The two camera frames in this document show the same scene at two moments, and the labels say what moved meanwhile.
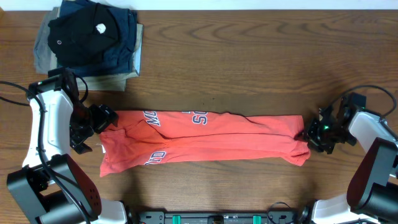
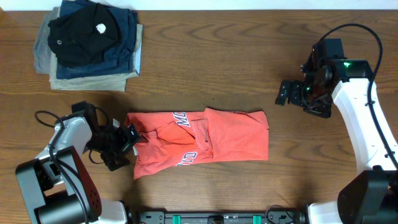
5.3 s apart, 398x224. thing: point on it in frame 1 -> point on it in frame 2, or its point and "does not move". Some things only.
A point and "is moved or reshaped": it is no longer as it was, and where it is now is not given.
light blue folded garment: (137, 56) does not move
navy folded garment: (122, 61) does not move
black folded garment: (83, 36) does not move
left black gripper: (105, 115) -> (125, 141)
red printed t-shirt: (148, 137) is moved or reshaped
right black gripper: (308, 135) -> (296, 87)
